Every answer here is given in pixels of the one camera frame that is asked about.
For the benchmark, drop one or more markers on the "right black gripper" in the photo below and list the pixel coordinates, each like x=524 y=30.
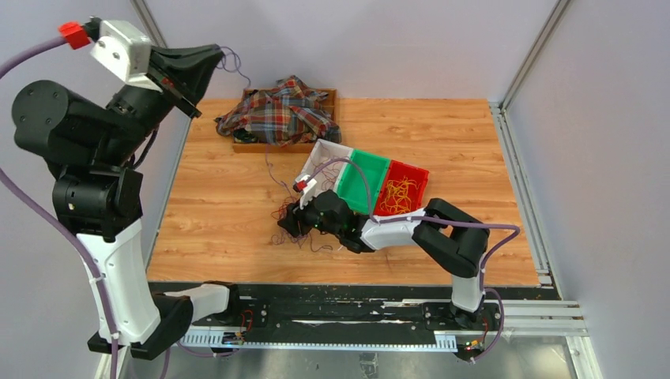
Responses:
x=295 y=216

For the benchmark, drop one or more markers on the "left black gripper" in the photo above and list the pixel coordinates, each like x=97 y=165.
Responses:
x=184 y=71

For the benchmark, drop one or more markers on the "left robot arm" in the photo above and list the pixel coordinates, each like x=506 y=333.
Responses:
x=92 y=153

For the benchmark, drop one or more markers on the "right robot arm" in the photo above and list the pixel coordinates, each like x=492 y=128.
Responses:
x=450 y=237

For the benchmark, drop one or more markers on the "white plastic bin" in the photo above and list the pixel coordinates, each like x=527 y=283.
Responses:
x=322 y=152

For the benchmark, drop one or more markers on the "green plastic bin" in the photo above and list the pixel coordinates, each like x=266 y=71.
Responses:
x=351 y=187

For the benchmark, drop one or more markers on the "wooden tray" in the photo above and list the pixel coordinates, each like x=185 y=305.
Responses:
x=330 y=104

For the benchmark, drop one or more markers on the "plaid shirt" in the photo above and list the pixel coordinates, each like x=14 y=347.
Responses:
x=289 y=113

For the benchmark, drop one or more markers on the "red plastic bin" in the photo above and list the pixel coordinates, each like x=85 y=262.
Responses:
x=402 y=190

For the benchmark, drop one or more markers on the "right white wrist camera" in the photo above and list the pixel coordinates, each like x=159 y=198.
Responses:
x=306 y=186

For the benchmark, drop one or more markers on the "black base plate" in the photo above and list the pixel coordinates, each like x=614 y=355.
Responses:
x=352 y=314

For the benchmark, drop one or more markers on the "aluminium frame rail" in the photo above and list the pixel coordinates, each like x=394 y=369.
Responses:
x=520 y=318

